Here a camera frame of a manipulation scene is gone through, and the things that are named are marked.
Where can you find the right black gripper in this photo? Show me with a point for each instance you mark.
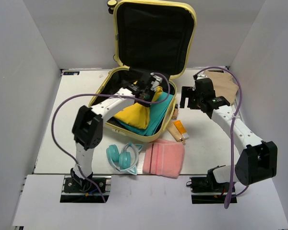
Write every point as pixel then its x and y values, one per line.
pixel 186 92

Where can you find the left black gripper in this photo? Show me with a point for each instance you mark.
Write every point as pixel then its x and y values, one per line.
pixel 153 95

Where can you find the yellow cloth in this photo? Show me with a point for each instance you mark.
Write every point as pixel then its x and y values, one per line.
pixel 136 115

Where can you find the teal cloth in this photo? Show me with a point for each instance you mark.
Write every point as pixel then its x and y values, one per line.
pixel 157 113

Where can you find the beige cloth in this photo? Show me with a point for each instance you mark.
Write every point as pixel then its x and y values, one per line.
pixel 223 85

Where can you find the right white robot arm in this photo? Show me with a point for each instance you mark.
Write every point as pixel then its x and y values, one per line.
pixel 258 159

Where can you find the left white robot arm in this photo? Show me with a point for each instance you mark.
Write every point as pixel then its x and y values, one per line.
pixel 89 123

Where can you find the beige round bottle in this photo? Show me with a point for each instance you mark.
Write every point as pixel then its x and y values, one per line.
pixel 175 113

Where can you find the orange sunscreen tube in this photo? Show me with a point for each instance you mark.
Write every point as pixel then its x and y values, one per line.
pixel 182 130

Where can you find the beige cosmetic tube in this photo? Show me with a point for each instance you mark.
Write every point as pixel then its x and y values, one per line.
pixel 176 134

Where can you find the yellow suitcase with black lining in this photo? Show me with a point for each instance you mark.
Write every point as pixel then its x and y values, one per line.
pixel 150 36

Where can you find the pink striped towel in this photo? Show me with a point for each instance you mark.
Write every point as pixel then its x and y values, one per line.
pixel 164 158

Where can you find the teal cat-ear headphones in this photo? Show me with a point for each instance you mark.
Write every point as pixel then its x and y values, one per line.
pixel 122 161

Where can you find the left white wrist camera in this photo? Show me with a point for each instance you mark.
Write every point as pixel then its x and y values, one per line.
pixel 155 81

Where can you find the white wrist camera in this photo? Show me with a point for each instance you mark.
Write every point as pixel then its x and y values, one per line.
pixel 199 78
pixel 155 81

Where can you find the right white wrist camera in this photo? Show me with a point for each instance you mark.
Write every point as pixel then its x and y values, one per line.
pixel 199 78

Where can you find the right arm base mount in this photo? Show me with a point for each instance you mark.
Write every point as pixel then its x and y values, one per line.
pixel 204 193

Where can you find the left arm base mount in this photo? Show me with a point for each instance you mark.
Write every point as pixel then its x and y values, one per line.
pixel 72 192

